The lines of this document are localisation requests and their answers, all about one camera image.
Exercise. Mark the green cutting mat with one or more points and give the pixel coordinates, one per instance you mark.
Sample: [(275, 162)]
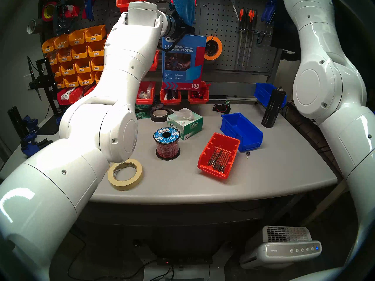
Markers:
[(143, 113)]

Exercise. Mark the blue plastic storage bin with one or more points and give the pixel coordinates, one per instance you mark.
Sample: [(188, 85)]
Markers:
[(263, 93), (241, 128)]

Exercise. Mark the orange black screwdriver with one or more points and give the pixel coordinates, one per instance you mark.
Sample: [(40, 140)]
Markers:
[(247, 20), (241, 18), (252, 18)]

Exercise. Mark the black pegboard hook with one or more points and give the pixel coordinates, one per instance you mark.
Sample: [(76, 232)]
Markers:
[(217, 34)]

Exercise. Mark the white air purifier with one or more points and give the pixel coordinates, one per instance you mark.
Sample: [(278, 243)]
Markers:
[(281, 251)]

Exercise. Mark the yellow plastic wall bin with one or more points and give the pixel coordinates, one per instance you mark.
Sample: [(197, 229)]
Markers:
[(52, 61), (48, 47), (59, 85), (65, 58), (80, 54), (95, 37), (77, 40), (71, 83), (86, 81), (96, 78), (61, 44), (83, 68), (98, 66), (68, 71), (96, 52), (56, 73)]

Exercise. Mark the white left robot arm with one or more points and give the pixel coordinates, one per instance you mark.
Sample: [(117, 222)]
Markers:
[(123, 63)]

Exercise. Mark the blue bar clamp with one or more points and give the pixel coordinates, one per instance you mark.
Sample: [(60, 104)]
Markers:
[(29, 126), (32, 148)]

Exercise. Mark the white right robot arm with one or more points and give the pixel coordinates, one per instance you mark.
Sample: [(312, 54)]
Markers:
[(328, 87)]

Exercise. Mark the thin steel rod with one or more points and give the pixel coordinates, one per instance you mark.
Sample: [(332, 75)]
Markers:
[(216, 159), (213, 157), (219, 160), (223, 162), (226, 163)]

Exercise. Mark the black tape roll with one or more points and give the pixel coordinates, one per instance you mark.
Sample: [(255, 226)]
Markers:
[(156, 119)]

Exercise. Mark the red yellow tape roll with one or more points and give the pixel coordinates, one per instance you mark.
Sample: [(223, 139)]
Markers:
[(49, 11)]

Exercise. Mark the orange tape roll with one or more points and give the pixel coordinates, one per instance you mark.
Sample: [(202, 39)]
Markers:
[(219, 53)]

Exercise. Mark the black helping hand stand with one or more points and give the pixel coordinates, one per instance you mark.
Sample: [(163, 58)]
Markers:
[(45, 78)]

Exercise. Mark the circuit board with battery holder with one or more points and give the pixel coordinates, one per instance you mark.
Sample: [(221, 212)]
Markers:
[(221, 108)]

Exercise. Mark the blue spring clamp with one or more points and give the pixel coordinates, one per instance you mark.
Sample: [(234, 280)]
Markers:
[(265, 14), (272, 6)]

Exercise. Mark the blue red towel box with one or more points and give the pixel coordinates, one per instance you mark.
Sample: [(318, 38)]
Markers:
[(187, 75)]

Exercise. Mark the green white tissue box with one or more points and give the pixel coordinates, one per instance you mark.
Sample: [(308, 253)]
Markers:
[(189, 125)]

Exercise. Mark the red plastic wall bin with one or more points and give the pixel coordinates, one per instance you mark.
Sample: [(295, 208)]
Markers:
[(199, 99), (64, 99), (170, 102), (89, 90), (155, 62), (76, 97), (121, 2), (145, 99)]

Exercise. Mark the blue microfibre shop towel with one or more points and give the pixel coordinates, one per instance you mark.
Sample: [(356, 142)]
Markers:
[(184, 5)]

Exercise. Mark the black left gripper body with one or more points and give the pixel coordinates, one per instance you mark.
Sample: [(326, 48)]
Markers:
[(183, 27)]

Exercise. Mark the grey perforated pegboard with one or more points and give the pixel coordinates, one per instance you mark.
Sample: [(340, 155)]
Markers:
[(225, 63)]

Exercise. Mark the red white tape roll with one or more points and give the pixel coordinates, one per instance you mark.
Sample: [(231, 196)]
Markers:
[(69, 11)]

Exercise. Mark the beige masking tape roll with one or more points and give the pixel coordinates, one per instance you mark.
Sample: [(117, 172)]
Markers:
[(137, 178)]

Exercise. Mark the black power strip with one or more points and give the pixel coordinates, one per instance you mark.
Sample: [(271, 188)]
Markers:
[(184, 261)]

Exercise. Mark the black cylindrical bottle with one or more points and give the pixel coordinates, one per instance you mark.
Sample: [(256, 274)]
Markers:
[(274, 107)]

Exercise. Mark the grey duct tape roll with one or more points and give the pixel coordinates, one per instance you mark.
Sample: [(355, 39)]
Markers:
[(34, 27)]

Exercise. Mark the black carabiner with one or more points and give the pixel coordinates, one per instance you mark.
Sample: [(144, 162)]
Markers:
[(258, 39)]

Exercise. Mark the red plastic storage bin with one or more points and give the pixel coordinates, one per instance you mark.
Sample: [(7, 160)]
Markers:
[(219, 141)]

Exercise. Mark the metal tool holder rail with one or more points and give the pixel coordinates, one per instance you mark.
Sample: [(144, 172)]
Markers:
[(263, 33)]

